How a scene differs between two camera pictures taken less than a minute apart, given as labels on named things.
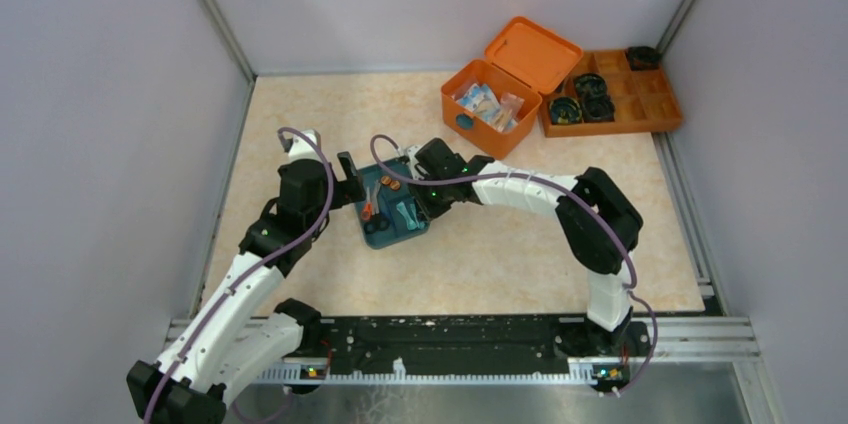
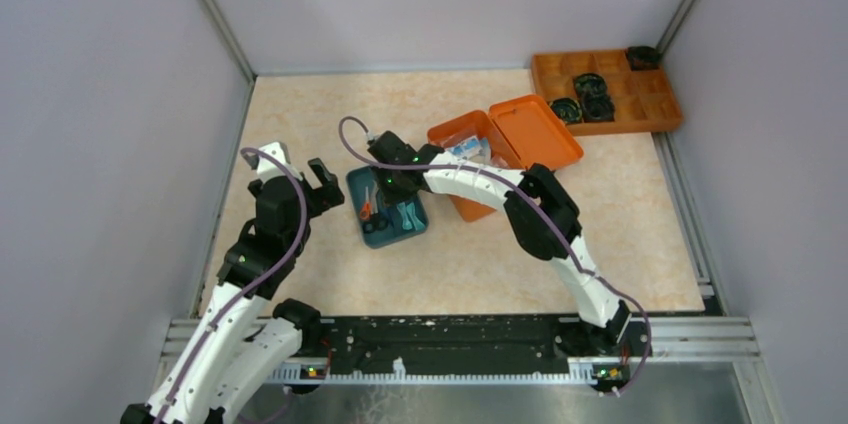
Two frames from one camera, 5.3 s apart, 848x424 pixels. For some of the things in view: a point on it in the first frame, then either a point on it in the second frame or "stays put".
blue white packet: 482,102 → 478,147
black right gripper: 424,202 → 387,185
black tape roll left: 565,110 stays put
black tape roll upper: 590,85 stays put
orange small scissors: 368,208 stays put
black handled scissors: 376,221 stays put
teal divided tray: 389,213 stays put
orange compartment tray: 642,98 stays put
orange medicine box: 493,104 → 518,132
